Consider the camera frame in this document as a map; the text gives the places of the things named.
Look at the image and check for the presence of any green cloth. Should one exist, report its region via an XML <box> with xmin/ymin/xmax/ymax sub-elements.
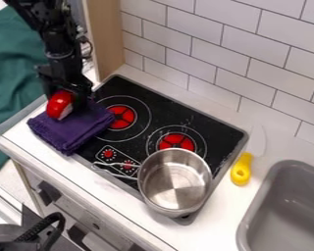
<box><xmin>0</xmin><ymin>5</ymin><xmax>53</xmax><ymax>180</ymax></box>

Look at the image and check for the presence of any purple cloth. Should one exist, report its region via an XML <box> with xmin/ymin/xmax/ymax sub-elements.
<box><xmin>26</xmin><ymin>97</ymin><xmax>118</xmax><ymax>157</ymax></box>

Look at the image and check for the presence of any silver pot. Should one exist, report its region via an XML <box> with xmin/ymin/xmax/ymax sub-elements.
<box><xmin>92</xmin><ymin>147</ymin><xmax>215</xmax><ymax>219</ymax></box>

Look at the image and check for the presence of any yellow tool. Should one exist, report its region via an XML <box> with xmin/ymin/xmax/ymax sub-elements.
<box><xmin>229</xmin><ymin>151</ymin><xmax>254</xmax><ymax>187</ymax></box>

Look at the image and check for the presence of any red and white toy sushi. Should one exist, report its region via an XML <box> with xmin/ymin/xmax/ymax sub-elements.
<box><xmin>45</xmin><ymin>90</ymin><xmax>77</xmax><ymax>121</ymax></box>

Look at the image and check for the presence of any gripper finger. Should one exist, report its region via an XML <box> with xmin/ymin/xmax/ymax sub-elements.
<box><xmin>40</xmin><ymin>85</ymin><xmax>57</xmax><ymax>103</ymax></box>
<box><xmin>70</xmin><ymin>91</ymin><xmax>92</xmax><ymax>113</ymax></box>

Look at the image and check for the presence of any toy stove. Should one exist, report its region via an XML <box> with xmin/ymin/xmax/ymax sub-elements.
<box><xmin>70</xmin><ymin>74</ymin><xmax>250</xmax><ymax>226</ymax></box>

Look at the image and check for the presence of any toy sink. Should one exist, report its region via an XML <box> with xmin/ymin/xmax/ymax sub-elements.
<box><xmin>234</xmin><ymin>159</ymin><xmax>314</xmax><ymax>251</ymax></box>

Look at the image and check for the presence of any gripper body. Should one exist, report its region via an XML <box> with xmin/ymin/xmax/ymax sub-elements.
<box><xmin>34</xmin><ymin>52</ymin><xmax>94</xmax><ymax>99</ymax></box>

